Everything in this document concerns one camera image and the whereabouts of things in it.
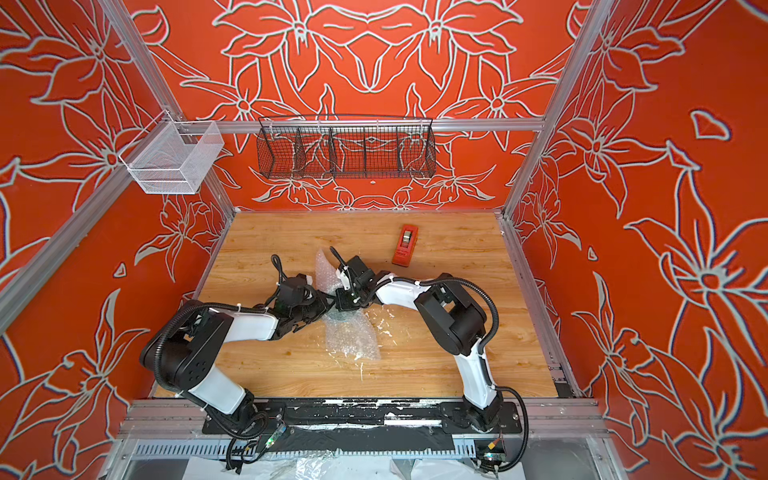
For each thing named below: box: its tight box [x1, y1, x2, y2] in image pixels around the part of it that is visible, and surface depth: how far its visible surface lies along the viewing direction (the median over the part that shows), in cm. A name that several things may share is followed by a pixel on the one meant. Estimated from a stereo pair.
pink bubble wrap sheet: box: [312, 249, 381, 361], surface depth 87 cm
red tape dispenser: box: [392, 224, 419, 267], surface depth 105 cm
